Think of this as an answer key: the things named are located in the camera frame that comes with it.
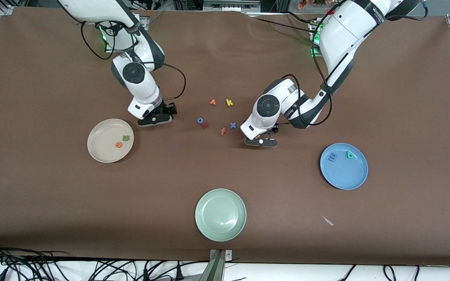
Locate thin grey cable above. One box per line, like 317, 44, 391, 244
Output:
141, 11, 164, 30

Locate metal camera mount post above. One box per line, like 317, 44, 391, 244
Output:
200, 249, 233, 281

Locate pale green plate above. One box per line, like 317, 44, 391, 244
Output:
195, 189, 247, 242

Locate black left arm gripper cable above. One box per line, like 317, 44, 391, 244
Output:
278, 8, 335, 127

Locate grey metal housing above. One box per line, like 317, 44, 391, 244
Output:
203, 0, 261, 12

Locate beige brown plate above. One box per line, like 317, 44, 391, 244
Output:
87, 119, 134, 163

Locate brown table cover sheet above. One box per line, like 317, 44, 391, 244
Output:
0, 6, 450, 266

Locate black arm gripper cable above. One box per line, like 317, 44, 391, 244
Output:
80, 21, 187, 101
278, 8, 335, 127

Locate black cable on table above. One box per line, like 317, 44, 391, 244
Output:
284, 11, 319, 25
254, 18, 312, 34

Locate orange artificial flowers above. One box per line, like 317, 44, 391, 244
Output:
297, 0, 329, 9

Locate black right arm gripper cable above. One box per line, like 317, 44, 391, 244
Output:
80, 21, 187, 101

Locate blue plate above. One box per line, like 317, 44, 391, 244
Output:
320, 143, 368, 190

